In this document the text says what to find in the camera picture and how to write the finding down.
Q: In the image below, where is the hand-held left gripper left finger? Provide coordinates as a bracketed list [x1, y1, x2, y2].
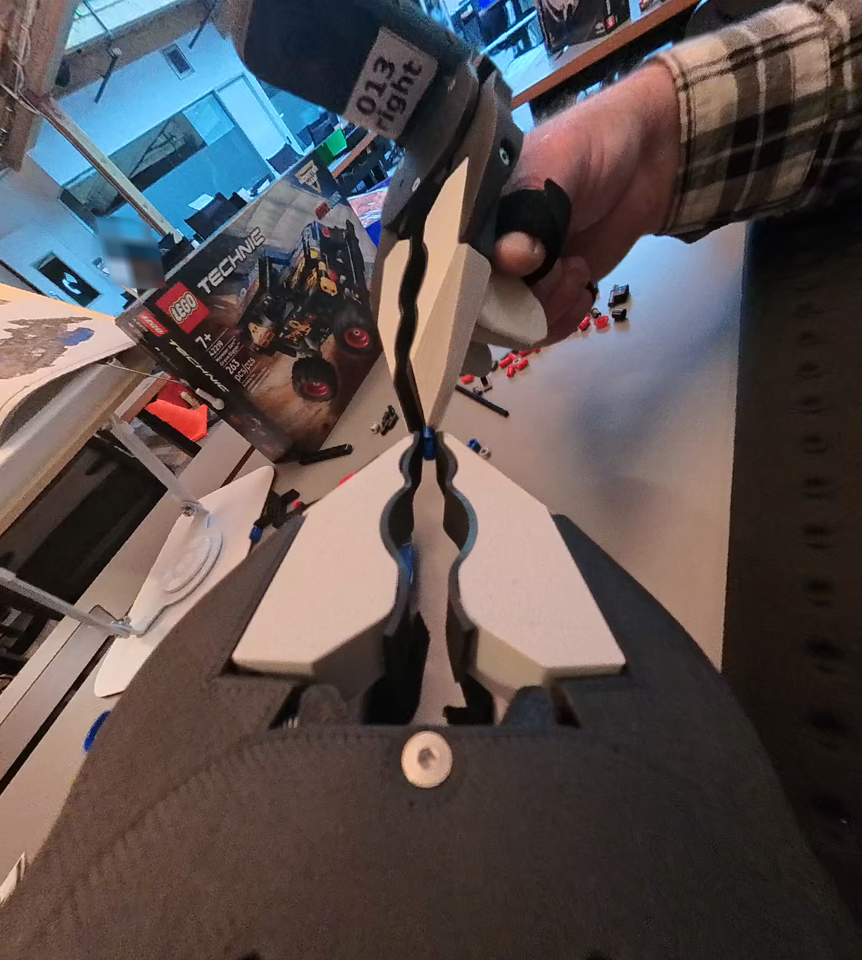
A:
[232, 437, 422, 710]

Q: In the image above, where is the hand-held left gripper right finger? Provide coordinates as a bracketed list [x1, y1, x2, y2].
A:
[437, 431, 627, 711]

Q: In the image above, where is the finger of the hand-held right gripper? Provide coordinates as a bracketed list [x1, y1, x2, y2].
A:
[410, 159, 549, 430]
[371, 225, 432, 438]

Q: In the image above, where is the instruction booklet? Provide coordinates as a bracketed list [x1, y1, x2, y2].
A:
[0, 270, 135, 459]

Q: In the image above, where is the person's right forearm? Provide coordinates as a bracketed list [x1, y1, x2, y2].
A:
[656, 0, 862, 243]

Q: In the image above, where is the grey desk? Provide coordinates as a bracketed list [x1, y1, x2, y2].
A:
[0, 221, 747, 960]

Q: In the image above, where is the person's right hand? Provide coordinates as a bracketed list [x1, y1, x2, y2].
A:
[491, 63, 683, 350]

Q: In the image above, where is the pile of small brick pieces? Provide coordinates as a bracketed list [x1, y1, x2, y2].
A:
[464, 281, 633, 395]

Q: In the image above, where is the long black axle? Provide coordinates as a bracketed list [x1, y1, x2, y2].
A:
[455, 384, 510, 419]

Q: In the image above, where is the white stand base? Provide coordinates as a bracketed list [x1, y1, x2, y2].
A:
[93, 465, 276, 699]

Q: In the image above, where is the toy set box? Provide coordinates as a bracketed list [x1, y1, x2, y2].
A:
[116, 161, 387, 460]
[536, 0, 630, 52]

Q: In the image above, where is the orange plastic object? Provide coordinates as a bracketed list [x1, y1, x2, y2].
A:
[144, 382, 208, 444]

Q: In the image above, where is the black perforated panel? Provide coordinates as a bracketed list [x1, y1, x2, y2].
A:
[723, 198, 862, 960]

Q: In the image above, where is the wooden table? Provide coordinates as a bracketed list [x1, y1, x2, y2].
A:
[509, 0, 702, 110]

